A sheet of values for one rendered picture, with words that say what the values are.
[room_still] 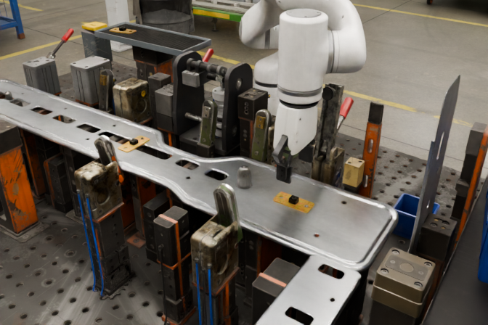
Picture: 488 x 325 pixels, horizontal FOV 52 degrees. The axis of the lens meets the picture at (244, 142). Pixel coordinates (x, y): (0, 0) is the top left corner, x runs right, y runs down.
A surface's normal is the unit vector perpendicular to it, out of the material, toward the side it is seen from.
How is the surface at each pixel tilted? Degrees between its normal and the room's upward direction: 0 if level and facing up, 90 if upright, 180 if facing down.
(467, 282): 0
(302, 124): 90
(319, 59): 89
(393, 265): 0
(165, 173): 0
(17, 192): 90
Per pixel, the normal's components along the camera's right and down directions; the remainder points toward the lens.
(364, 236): 0.00, -0.88
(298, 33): -0.28, 0.48
